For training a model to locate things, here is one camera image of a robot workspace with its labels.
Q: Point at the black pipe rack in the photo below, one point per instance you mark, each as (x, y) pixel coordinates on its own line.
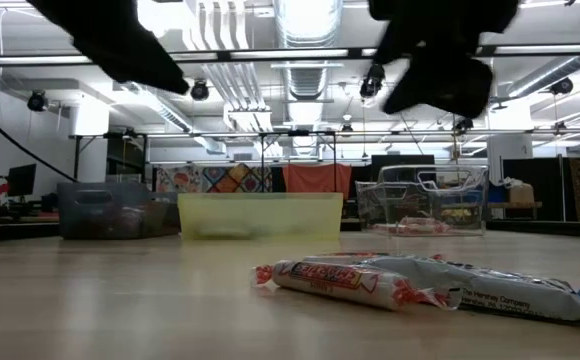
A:
(76, 160)

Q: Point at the cardboard box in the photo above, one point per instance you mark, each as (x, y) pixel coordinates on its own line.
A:
(521, 194)

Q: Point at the black computer monitor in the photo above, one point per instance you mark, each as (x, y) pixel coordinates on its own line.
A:
(20, 180)

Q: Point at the colourful patterned quilt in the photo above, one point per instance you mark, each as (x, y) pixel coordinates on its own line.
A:
(220, 179)

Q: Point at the black ceiling spotlight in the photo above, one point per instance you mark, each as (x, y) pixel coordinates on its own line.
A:
(465, 123)
(37, 100)
(372, 82)
(200, 90)
(562, 86)

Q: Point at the long linear ceiling light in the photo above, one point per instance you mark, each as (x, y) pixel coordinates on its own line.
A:
(290, 52)

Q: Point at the orange cloth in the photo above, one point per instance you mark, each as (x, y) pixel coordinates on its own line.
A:
(317, 179)

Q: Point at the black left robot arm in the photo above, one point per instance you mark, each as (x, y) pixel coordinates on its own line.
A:
(95, 25)

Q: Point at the silver ribbed ceiling duct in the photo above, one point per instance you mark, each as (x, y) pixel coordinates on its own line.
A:
(307, 80)

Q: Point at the dark grey plastic bin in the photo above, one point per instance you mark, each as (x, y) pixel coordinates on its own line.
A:
(120, 205)

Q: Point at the wooden side table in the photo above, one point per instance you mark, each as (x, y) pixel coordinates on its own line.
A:
(520, 204)

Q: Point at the clear plastic bin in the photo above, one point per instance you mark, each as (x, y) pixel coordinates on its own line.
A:
(435, 195)

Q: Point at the black panel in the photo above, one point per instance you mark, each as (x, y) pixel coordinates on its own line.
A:
(400, 159)

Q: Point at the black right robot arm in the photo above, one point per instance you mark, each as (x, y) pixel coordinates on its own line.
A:
(445, 25)

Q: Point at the black partition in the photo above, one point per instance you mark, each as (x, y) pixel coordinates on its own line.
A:
(550, 185)

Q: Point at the yellow plastic bin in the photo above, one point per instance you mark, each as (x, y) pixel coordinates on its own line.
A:
(260, 215)

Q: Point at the silver slanted ceiling duct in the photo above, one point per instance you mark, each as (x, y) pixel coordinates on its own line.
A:
(545, 75)

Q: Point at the blue box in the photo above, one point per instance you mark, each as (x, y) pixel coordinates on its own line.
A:
(497, 194)

